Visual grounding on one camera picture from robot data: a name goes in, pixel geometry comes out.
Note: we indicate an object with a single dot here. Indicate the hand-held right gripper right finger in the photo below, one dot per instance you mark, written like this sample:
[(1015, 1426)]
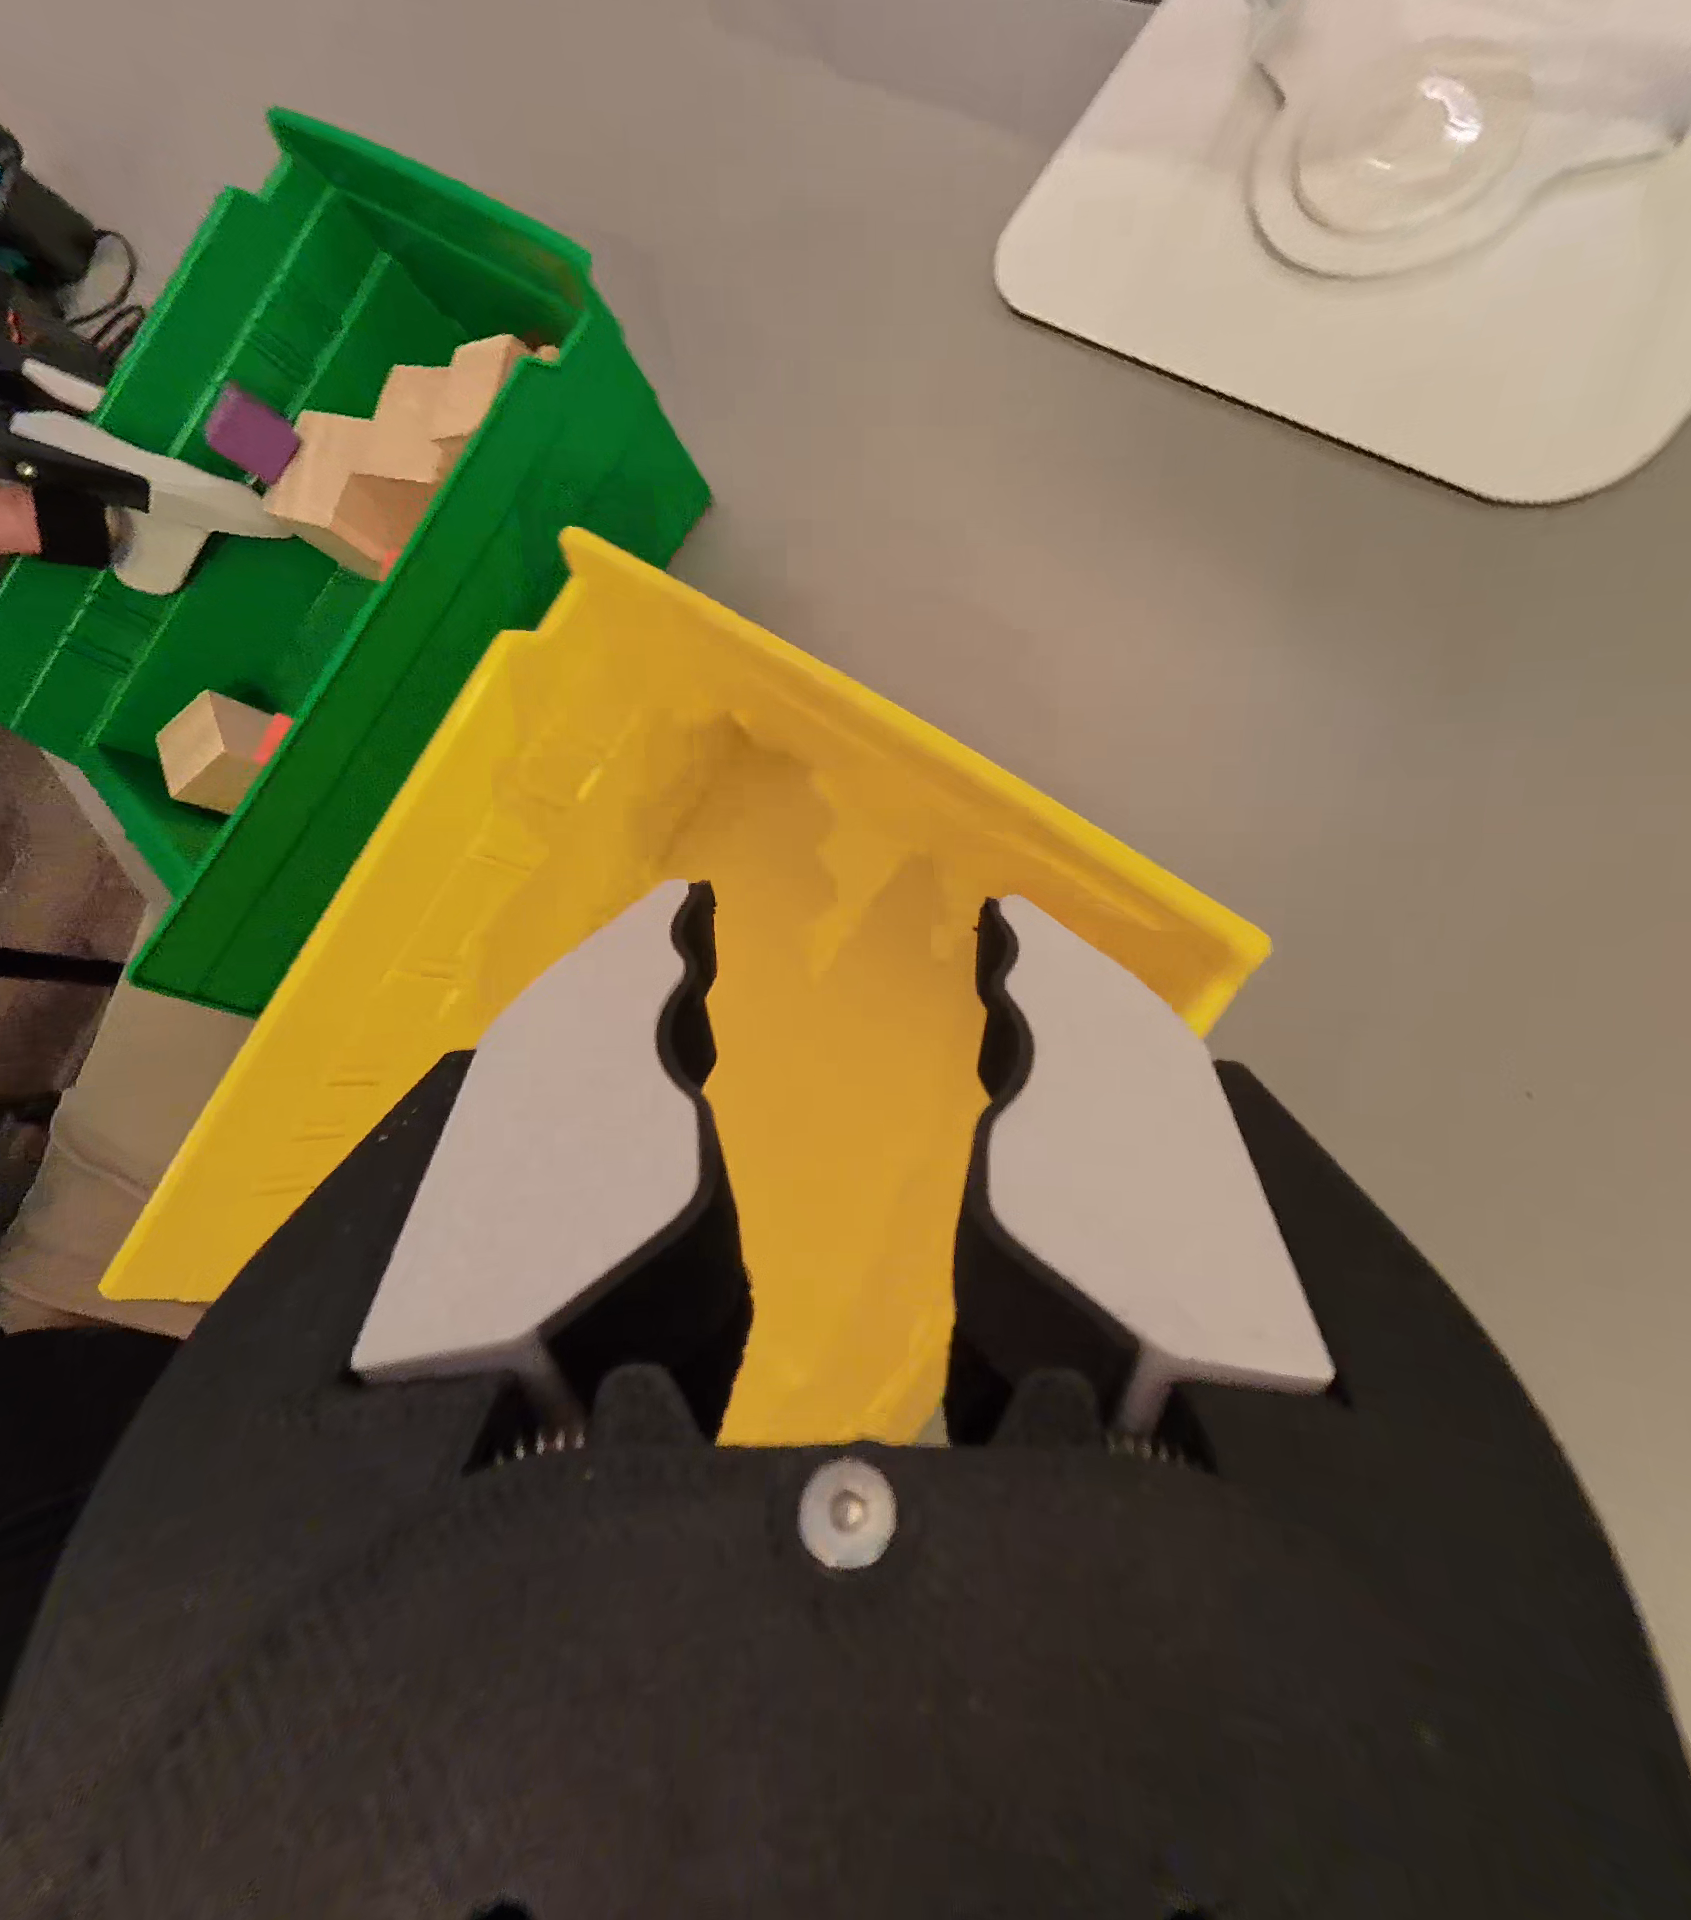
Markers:
[(1147, 1201)]

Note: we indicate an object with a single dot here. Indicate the green plastic box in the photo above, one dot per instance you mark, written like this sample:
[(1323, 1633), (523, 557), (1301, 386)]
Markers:
[(485, 494)]

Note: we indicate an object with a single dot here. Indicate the clear plastic blister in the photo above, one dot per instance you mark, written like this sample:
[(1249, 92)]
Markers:
[(1401, 164)]

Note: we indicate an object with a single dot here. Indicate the yellow plastic box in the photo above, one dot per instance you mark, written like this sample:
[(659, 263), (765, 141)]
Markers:
[(847, 1050)]

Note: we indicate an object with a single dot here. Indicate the beige trouser leg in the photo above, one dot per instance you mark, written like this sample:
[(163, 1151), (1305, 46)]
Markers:
[(95, 1170)]

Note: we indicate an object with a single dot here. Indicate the pale single wooden cube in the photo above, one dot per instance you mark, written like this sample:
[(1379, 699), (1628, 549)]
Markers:
[(205, 758)]

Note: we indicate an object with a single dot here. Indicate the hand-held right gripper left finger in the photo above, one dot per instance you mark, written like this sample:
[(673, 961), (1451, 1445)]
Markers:
[(547, 1170)]

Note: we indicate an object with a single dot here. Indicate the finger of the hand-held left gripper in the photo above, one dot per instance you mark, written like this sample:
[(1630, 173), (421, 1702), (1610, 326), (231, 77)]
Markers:
[(209, 502), (159, 555)]

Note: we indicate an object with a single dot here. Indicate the purple cube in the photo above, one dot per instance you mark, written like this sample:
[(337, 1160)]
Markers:
[(253, 435)]

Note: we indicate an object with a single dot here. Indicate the pile of wooden cubes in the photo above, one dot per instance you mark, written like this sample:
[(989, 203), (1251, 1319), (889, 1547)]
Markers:
[(351, 481)]

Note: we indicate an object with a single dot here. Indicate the white board with clear dome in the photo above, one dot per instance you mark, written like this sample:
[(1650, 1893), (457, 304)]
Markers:
[(1387, 374)]

